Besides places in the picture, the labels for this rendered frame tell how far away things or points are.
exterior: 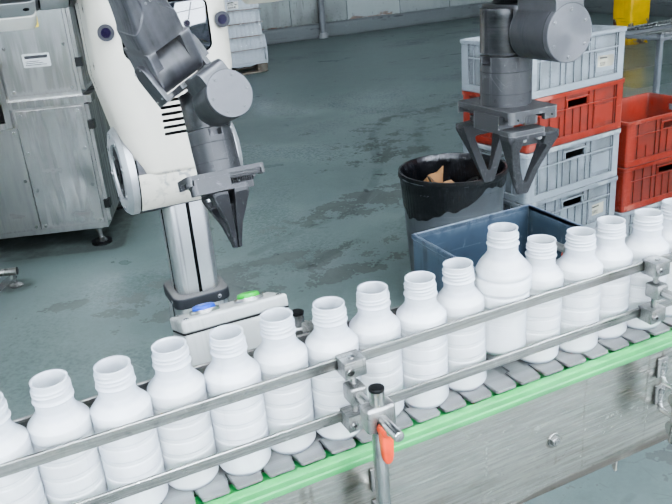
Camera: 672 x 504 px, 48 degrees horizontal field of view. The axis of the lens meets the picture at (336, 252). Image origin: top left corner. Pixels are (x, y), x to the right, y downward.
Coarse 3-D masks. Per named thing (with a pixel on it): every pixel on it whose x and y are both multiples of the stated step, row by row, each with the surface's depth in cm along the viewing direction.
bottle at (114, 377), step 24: (120, 360) 76; (96, 384) 74; (120, 384) 73; (96, 408) 74; (120, 408) 74; (144, 408) 75; (96, 432) 75; (144, 432) 75; (120, 456) 75; (144, 456) 76; (120, 480) 76
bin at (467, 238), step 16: (512, 208) 169; (528, 208) 171; (464, 224) 164; (480, 224) 166; (528, 224) 172; (544, 224) 167; (560, 224) 162; (576, 224) 158; (416, 240) 158; (432, 240) 162; (448, 240) 164; (464, 240) 166; (480, 240) 168; (560, 240) 164; (416, 256) 160; (432, 256) 154; (448, 256) 148; (464, 256) 167; (480, 256) 169; (560, 256) 165; (432, 272) 156
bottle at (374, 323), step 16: (368, 288) 88; (384, 288) 87; (368, 304) 85; (384, 304) 85; (352, 320) 88; (368, 320) 85; (384, 320) 86; (368, 336) 85; (384, 336) 85; (400, 336) 88; (400, 352) 88; (368, 368) 87; (384, 368) 87; (400, 368) 89; (368, 384) 88; (384, 384) 87; (400, 384) 89
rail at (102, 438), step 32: (576, 288) 95; (480, 320) 89; (608, 320) 99; (384, 352) 84; (512, 352) 93; (256, 384) 78; (288, 384) 80; (416, 384) 88; (160, 416) 74; (64, 448) 71; (256, 448) 81; (160, 480) 77
